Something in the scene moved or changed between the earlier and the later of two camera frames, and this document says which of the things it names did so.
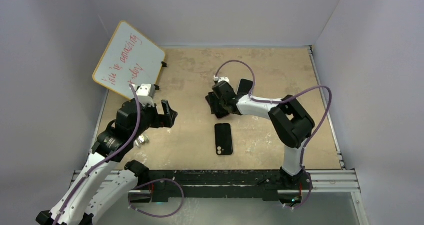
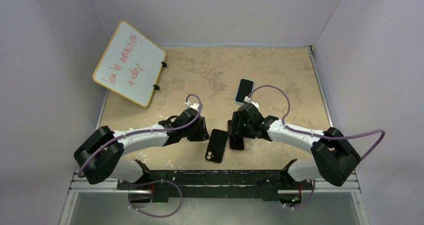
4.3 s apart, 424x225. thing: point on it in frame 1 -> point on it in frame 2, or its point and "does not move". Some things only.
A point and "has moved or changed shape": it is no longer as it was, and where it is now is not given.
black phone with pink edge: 210,100 -> 239,144
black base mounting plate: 261,185 does not move
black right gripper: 216,100 -> 242,133
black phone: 223,139 has moved or changed shape
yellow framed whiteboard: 129,58 does not move
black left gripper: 161,120 -> 201,135
